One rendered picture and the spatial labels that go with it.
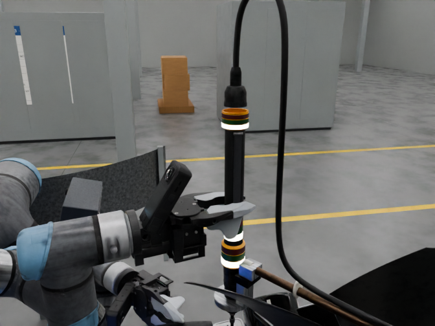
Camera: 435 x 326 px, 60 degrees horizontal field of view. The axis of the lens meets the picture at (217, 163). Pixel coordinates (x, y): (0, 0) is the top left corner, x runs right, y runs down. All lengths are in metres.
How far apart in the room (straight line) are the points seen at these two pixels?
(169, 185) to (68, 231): 0.16
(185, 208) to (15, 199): 0.39
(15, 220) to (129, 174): 1.85
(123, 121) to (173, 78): 3.88
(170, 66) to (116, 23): 3.95
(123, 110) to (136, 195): 2.31
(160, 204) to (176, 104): 8.21
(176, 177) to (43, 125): 6.39
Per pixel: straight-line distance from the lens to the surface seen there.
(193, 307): 2.74
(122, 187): 2.66
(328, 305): 0.63
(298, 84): 7.07
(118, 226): 0.58
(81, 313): 0.64
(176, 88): 8.70
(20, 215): 0.86
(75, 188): 1.41
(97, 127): 6.77
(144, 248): 0.62
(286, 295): 0.82
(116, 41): 4.83
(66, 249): 0.58
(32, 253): 0.58
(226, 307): 0.74
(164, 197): 0.57
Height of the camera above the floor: 1.77
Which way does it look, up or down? 19 degrees down
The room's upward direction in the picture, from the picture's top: straight up
